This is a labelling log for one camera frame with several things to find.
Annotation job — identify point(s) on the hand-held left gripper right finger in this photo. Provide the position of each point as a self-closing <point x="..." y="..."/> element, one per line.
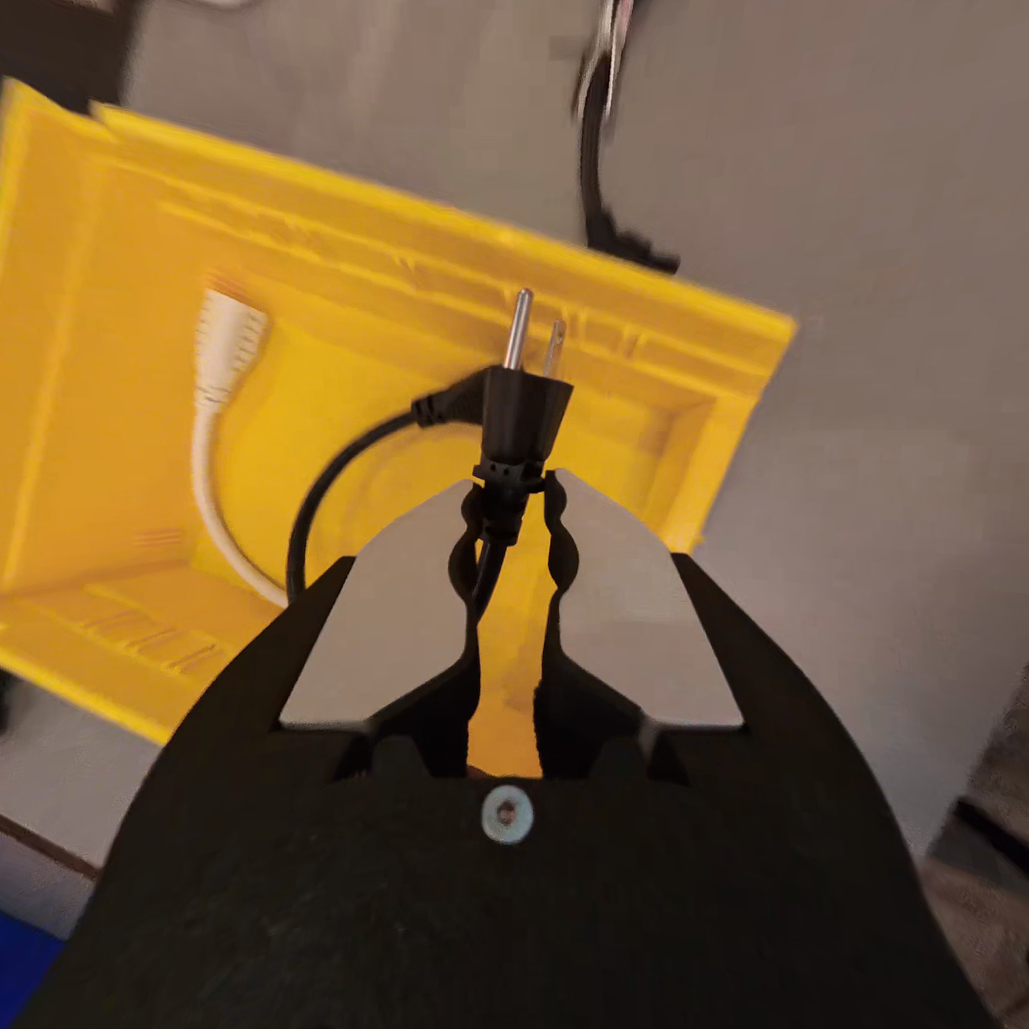
<point x="635" y="627"/>

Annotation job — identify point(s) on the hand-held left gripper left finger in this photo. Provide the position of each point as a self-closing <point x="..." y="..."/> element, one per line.
<point x="386" y="627"/>

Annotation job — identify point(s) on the yellow plastic bin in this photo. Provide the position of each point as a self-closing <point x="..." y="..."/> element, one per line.
<point x="120" y="402"/>

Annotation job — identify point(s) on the grey desk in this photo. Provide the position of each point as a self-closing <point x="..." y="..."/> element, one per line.
<point x="844" y="281"/>

